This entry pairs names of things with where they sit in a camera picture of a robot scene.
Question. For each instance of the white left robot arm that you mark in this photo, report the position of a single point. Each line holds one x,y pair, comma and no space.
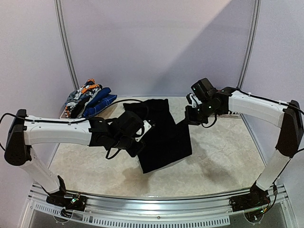
122,133

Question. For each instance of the aluminium frame post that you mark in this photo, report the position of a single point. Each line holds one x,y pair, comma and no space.
250,43
65,44

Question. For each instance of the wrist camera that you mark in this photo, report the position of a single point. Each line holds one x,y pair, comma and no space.
147,126
192,100

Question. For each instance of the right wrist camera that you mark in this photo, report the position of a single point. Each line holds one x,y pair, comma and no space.
192,100

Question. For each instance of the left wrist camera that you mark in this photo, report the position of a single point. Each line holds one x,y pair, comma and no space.
147,126

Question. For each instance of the black t-shirt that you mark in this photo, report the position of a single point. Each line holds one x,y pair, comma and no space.
167,142

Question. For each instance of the aluminium front rail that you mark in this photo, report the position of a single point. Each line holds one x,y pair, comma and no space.
210,211

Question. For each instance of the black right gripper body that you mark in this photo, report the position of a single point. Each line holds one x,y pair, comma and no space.
190,116

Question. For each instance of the left aluminium frame post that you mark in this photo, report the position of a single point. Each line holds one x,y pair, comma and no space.
65,44

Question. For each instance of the right aluminium frame post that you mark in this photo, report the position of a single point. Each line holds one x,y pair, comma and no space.
250,43

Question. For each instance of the blue plaid garment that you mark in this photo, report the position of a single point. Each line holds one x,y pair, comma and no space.
102,100

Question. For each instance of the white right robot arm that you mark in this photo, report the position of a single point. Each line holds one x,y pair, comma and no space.
205,101

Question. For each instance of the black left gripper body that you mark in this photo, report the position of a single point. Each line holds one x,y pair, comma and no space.
133,151

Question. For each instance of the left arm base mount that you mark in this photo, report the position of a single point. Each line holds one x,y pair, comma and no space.
68,201

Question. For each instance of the camouflage orange garment pile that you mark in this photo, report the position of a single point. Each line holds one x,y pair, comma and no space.
78,99

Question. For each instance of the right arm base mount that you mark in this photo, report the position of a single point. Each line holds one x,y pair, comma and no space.
258,202

